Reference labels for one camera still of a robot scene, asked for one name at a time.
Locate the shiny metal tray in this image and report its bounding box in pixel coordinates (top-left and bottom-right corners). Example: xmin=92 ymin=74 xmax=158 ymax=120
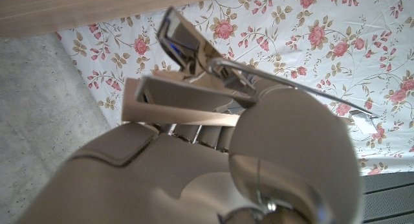
xmin=157 ymin=6 xmax=259 ymax=109

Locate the floral print backdrop cloth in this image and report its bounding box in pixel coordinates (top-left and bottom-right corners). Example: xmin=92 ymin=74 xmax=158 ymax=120
xmin=56 ymin=0 xmax=414 ymax=176

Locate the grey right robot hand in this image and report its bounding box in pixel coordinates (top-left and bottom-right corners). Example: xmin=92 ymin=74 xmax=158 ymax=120
xmin=16 ymin=84 xmax=363 ymax=224

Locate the light wooden slat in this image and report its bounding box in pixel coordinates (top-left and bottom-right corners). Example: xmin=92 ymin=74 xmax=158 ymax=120
xmin=121 ymin=70 xmax=242 ymax=128

